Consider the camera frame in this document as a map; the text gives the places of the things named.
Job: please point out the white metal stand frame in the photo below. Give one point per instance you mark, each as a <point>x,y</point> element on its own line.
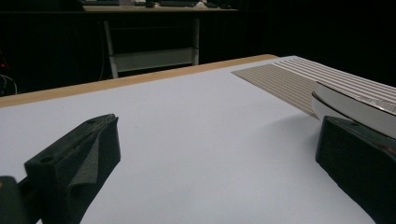
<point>149,60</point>

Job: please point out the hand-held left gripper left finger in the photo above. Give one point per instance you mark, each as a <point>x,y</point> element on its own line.
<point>59,168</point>

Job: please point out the striped beige placemat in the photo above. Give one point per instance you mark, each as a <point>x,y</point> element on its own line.
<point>280,81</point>

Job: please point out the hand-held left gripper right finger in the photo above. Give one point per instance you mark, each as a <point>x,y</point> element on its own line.
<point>358,165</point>

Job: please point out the white plate dark rim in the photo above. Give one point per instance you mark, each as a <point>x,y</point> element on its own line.
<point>358,109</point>
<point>321,109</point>

